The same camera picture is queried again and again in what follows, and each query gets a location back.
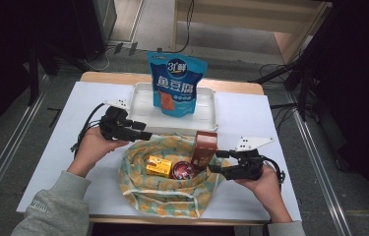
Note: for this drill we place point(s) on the blue snack pouch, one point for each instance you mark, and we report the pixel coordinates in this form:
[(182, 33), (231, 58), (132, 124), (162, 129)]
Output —
[(176, 85)]

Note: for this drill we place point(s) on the metal floor rail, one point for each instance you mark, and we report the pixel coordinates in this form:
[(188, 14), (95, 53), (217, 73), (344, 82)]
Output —
[(319, 170), (5, 147)]

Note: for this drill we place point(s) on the black metal stand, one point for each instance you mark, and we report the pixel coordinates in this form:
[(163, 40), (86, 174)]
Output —
[(302, 98), (33, 82)]

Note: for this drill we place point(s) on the wooden table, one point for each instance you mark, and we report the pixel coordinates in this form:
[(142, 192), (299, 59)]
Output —
[(113, 78)]

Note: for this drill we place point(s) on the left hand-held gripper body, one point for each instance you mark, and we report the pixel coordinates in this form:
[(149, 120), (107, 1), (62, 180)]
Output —
[(113, 126)]

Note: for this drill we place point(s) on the person's right hand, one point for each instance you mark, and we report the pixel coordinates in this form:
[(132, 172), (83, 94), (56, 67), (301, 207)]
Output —
[(264, 190)]

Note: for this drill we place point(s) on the white plastic tray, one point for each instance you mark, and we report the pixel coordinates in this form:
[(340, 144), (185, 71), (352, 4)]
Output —
[(142, 111)]

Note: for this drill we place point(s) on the white table cover sheet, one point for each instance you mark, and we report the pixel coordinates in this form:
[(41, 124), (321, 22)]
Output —
[(83, 98)]

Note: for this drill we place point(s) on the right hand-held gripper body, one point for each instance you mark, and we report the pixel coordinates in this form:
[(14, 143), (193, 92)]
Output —
[(247, 165)]

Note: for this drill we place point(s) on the yellow drink carton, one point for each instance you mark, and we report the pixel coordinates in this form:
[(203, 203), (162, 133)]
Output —
[(159, 167)]

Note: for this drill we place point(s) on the light wooden bench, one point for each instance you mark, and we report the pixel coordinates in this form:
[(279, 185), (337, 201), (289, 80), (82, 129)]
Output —
[(237, 21)]

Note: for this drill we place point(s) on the dark cabinet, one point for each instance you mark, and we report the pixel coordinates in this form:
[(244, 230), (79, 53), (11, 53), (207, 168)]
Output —
[(90, 26)]

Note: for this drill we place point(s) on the lemon print cloth bag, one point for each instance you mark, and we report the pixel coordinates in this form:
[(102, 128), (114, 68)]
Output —
[(169, 196)]

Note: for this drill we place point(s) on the red lidded candy jar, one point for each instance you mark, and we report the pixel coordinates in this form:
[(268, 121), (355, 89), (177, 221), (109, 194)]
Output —
[(183, 171)]

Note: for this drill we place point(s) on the brown drink carton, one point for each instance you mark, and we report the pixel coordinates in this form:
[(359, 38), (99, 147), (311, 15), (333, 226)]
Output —
[(205, 147)]

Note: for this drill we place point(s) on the person's left hand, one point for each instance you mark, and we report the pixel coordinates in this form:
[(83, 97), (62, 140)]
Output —
[(96, 150)]

